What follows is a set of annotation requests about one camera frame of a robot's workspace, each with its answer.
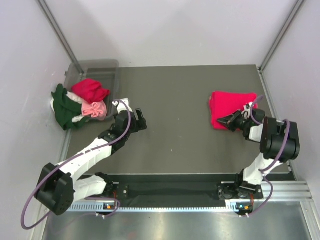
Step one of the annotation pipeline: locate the magenta t shirt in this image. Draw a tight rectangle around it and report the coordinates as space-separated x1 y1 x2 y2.
208 91 258 130

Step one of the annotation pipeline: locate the left aluminium frame post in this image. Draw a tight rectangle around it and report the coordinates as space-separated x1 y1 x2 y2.
36 0 84 75

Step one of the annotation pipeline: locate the red t shirt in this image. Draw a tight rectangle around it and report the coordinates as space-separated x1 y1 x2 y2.
71 78 111 104

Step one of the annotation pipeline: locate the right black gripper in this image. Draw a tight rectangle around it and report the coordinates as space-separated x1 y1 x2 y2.
217 109 251 132

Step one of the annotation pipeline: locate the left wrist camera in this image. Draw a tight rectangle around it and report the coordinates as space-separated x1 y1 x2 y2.
112 98 133 114

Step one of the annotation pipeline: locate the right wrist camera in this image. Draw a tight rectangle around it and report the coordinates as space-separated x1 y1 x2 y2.
241 102 254 120

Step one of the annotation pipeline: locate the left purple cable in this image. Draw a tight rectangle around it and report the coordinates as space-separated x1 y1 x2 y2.
21 99 132 230

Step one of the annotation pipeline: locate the right aluminium frame post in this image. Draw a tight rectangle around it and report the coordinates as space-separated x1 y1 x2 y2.
258 0 306 74

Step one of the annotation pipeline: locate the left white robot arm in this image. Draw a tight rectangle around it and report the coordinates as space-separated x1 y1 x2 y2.
34 108 147 216

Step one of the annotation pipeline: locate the grey plastic bin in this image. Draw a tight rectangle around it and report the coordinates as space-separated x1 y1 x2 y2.
64 59 120 121

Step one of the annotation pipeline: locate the aluminium frame post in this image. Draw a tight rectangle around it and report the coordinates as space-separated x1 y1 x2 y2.
258 0 306 74
36 0 84 75

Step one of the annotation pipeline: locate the slotted grey cable duct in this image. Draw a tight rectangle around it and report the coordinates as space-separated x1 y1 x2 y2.
67 201 253 213

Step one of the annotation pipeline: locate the white t shirt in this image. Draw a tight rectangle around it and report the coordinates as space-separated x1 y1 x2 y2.
50 91 84 123

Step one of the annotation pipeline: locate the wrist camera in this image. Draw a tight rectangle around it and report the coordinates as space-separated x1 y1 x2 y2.
112 98 133 114
241 102 254 120

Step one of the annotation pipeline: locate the light pink t shirt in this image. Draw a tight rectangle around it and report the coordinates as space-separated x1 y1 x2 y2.
81 100 107 119

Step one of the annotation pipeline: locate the dark green t shirt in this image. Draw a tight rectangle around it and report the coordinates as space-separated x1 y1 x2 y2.
51 84 90 131

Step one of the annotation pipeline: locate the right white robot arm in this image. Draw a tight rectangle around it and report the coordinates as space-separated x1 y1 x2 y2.
217 108 300 200

